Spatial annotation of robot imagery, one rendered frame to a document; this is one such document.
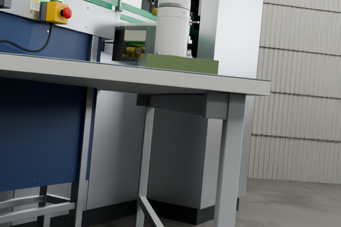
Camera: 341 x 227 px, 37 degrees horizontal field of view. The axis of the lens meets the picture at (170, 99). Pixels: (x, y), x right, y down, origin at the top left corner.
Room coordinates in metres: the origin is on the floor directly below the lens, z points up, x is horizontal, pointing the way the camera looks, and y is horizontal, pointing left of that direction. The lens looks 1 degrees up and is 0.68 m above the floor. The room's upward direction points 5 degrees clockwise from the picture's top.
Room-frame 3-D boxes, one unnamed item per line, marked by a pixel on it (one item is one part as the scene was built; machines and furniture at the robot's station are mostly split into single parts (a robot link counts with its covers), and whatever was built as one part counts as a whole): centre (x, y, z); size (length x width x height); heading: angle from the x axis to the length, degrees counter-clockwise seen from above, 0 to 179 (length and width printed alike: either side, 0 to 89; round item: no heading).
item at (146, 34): (2.28, 0.16, 0.92); 0.27 x 0.17 x 0.15; 60
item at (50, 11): (1.81, 0.43, 0.96); 0.07 x 0.07 x 0.07; 60
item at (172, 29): (1.89, 0.02, 0.93); 0.19 x 0.19 x 0.18
